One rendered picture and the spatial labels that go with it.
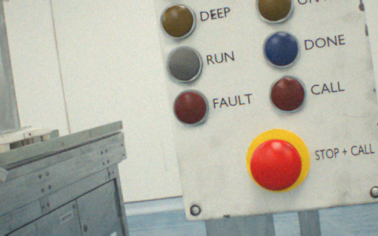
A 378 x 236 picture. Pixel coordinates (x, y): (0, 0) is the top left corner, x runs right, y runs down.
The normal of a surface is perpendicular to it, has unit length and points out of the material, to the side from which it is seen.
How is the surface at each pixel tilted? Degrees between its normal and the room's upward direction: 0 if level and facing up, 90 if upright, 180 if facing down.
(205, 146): 90
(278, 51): 93
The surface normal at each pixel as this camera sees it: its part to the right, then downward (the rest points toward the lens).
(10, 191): 0.96, -0.13
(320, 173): -0.25, 0.09
